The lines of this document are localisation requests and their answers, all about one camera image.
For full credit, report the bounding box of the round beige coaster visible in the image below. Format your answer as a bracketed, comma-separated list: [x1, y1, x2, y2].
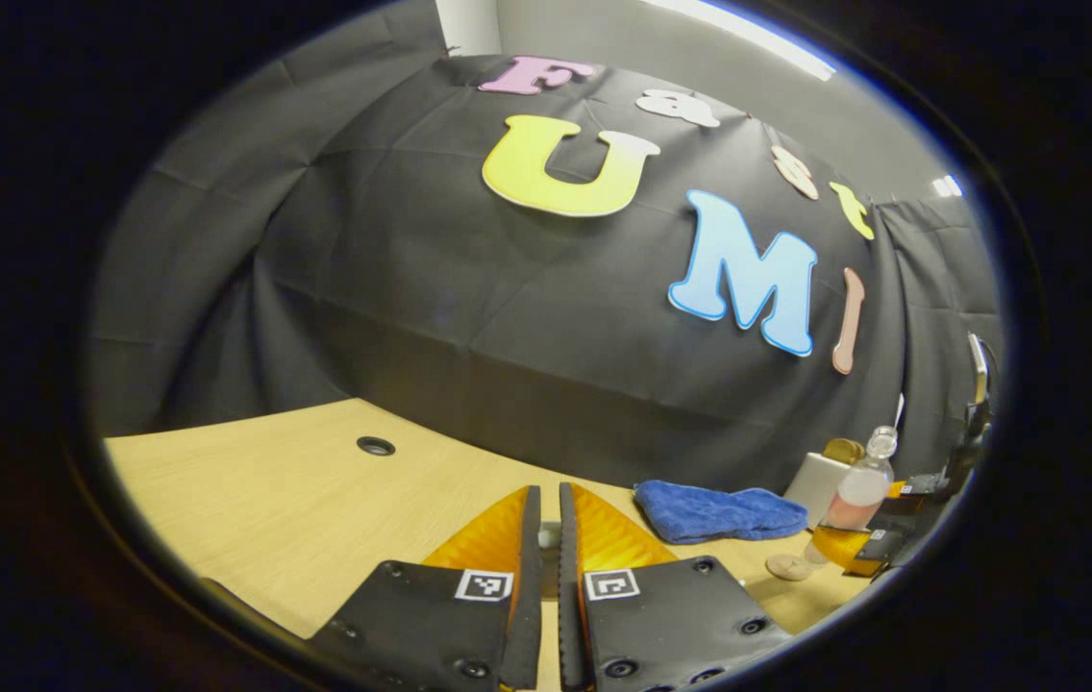
[764, 553, 817, 582]

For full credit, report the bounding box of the blue towel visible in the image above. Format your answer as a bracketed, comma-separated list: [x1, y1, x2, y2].
[634, 479, 809, 546]

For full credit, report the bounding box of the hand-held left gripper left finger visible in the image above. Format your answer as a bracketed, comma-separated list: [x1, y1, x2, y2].
[308, 483, 544, 692]

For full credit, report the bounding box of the black backdrop cloth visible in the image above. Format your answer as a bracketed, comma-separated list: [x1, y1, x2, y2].
[85, 0, 1004, 493]

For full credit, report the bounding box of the clear plastic water bottle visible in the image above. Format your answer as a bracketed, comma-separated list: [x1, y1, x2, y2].
[801, 426, 899, 568]

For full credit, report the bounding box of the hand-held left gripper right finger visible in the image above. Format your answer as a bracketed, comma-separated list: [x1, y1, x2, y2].
[558, 481, 792, 692]

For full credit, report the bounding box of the white toaster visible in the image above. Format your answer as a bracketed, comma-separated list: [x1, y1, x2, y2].
[783, 452, 856, 530]

